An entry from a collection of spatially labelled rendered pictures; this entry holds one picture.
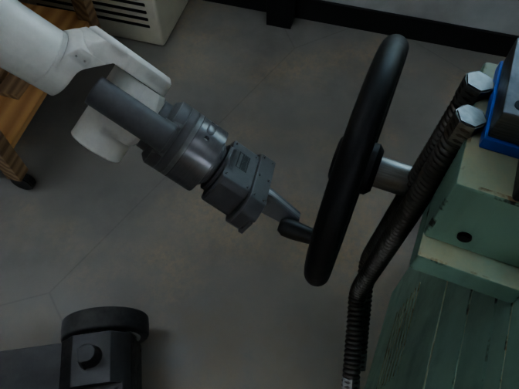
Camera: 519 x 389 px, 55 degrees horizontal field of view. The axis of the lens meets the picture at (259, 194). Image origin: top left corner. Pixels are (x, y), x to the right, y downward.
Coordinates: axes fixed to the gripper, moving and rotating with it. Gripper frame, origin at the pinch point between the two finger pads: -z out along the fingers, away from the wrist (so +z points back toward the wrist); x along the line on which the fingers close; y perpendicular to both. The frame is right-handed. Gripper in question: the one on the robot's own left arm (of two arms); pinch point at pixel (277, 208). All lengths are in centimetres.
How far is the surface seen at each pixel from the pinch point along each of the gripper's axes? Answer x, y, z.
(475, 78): 8.5, 29.3, 0.0
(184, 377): -14, -70, -22
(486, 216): 17.2, 24.0, -5.5
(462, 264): 16.5, 18.8, -9.0
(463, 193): 17.4, 24.4, -2.4
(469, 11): -131, 16, -48
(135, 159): -71, -69, 16
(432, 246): 15.3, 17.8, -6.7
